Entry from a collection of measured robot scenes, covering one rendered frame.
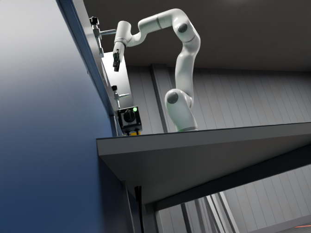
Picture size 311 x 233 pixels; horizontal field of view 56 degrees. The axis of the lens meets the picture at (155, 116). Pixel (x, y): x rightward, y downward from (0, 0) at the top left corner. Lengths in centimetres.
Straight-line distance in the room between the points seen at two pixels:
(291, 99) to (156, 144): 677
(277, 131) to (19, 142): 69
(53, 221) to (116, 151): 33
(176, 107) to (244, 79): 510
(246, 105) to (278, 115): 81
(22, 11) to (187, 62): 141
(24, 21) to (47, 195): 15
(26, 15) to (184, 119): 132
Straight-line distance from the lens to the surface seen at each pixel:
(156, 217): 222
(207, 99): 573
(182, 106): 154
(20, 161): 22
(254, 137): 76
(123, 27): 195
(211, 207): 454
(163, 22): 183
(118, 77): 299
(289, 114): 701
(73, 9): 53
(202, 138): 66
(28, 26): 31
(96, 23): 93
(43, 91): 30
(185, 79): 166
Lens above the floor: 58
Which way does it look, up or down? 19 degrees up
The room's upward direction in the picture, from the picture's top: 13 degrees counter-clockwise
